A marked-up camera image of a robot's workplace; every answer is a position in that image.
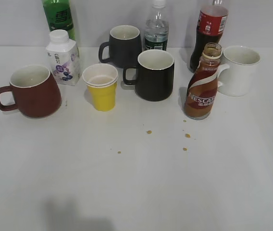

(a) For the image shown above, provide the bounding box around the brown Nescafe coffee bottle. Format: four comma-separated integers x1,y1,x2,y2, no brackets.
184,42,222,120

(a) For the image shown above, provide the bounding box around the dark red ceramic mug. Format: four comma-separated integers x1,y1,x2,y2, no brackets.
0,64,62,118

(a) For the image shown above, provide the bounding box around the yellow paper cup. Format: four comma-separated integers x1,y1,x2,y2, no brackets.
82,64,118,112

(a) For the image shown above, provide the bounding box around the black mug front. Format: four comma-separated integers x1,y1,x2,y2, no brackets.
123,50,174,102

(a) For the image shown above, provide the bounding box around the dark grey mug rear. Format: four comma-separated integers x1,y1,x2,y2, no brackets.
99,25,142,68

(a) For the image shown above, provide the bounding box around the clear water bottle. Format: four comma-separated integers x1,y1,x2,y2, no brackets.
143,0,169,51

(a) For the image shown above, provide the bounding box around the white yogurt drink bottle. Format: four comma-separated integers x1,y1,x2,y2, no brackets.
46,29,81,86

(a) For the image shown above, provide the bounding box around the white ceramic mug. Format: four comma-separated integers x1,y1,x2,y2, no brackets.
218,46,261,97

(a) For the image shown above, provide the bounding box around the cola bottle red label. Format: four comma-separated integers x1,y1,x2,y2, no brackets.
189,0,229,73

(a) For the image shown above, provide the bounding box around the green soda bottle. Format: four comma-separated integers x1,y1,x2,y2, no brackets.
41,0,75,40

